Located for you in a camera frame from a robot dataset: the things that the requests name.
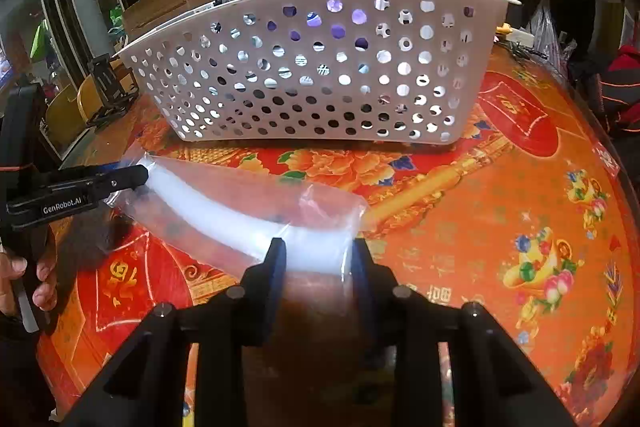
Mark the clear printed plastic bag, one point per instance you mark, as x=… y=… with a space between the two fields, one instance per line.
x=235 y=207

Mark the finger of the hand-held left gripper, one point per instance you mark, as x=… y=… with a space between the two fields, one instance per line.
x=127 y=177

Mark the purple tissue pack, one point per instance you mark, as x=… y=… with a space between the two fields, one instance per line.
x=359 y=16

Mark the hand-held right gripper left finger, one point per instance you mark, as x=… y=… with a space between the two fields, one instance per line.
x=275 y=259

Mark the white perforated plastic basket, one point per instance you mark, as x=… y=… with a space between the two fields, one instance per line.
x=310 y=82

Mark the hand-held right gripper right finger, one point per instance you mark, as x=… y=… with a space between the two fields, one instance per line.
x=359 y=259

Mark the person's left forearm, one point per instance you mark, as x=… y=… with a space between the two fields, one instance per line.
x=20 y=372

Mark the yellow packet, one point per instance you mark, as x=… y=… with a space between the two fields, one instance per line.
x=505 y=30

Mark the red black striped backpack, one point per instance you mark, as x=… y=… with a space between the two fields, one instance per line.
x=622 y=92

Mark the yellow chair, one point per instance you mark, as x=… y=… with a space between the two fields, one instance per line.
x=62 y=112

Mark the person's left hand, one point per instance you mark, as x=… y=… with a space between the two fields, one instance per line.
x=45 y=292

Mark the black phone holder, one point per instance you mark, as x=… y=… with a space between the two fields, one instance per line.
x=107 y=92

